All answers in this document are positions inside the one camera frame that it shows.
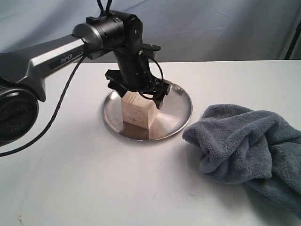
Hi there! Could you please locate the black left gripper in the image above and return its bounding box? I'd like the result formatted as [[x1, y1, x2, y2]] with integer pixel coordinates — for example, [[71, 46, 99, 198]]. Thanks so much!
[[105, 50, 171, 110]]

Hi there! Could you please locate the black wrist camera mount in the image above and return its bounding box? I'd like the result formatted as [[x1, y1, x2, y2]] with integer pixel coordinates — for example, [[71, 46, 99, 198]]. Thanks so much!
[[142, 43, 161, 59]]

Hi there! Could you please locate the round stainless steel plate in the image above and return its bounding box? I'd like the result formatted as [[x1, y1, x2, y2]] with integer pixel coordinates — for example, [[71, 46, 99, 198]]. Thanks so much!
[[102, 83, 193, 141]]

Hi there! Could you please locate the black backdrop stand pole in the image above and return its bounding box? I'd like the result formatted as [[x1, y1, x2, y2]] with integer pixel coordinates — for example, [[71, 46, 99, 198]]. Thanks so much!
[[284, 22, 301, 60]]

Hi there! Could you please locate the grey-blue fleece towel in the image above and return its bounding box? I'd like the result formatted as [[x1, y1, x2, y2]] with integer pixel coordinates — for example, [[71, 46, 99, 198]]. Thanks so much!
[[182, 104, 301, 217]]

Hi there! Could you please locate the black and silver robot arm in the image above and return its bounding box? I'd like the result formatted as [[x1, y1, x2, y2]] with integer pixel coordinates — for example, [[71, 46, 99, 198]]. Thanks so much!
[[0, 11, 170, 145]]

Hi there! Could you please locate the blue-grey backdrop cloth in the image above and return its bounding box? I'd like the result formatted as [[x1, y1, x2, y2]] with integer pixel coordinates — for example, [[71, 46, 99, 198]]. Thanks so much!
[[0, 0, 301, 62]]

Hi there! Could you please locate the light wooden cube block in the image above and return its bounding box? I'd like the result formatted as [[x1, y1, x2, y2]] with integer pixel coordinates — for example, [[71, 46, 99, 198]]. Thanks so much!
[[121, 91, 159, 129]]

